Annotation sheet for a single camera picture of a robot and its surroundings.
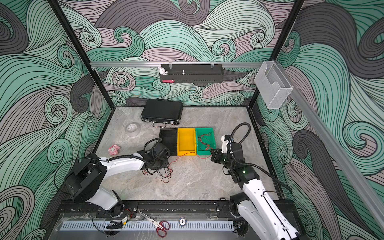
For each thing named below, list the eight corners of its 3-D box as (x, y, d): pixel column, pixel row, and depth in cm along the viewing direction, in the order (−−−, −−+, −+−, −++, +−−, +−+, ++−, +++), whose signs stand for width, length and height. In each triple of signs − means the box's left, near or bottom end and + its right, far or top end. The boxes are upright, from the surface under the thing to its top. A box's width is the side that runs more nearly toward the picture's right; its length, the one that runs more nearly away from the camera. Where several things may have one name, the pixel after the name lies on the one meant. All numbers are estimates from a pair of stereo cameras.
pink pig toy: (108, 156, 94) (106, 153, 92) (112, 146, 99) (110, 144, 96) (117, 156, 94) (115, 153, 92) (120, 146, 99) (119, 144, 96)
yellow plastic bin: (176, 160, 93) (175, 154, 87) (178, 133, 106) (177, 127, 100) (196, 160, 93) (196, 154, 87) (195, 133, 106) (195, 127, 100)
